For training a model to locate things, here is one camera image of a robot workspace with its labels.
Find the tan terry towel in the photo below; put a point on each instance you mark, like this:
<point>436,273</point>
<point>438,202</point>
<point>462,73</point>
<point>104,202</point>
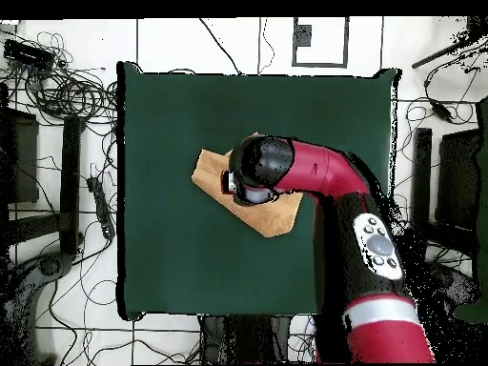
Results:
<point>267,221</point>

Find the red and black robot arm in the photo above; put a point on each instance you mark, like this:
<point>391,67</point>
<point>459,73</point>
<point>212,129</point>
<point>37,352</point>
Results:
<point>331,171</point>

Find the dark flat panel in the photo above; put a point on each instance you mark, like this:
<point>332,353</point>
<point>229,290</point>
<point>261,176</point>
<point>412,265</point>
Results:
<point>23,160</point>
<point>457,179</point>

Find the dark green table cloth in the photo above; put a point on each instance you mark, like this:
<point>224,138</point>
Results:
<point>171,248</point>

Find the black power strip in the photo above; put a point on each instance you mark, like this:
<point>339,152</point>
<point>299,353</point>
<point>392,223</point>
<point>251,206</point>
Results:
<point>101,206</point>

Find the dark curved stand base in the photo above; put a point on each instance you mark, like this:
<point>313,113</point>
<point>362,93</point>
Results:
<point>450,282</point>
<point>49,265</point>

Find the black horizontal beam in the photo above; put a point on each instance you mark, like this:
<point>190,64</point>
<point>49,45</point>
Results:
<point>450,236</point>
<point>34,228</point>

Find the black adapter box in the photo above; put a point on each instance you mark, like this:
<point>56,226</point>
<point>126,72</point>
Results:
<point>26,53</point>

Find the black rod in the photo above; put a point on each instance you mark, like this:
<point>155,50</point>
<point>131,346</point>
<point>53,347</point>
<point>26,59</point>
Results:
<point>438,56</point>

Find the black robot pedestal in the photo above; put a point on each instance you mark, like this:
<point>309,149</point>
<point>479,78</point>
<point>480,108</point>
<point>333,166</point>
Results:
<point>244,339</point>

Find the black upright post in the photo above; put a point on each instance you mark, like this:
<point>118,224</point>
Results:
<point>421,171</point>
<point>70,183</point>

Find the grey square floor frame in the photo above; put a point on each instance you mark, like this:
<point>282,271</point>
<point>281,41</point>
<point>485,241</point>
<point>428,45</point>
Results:
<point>346,42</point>

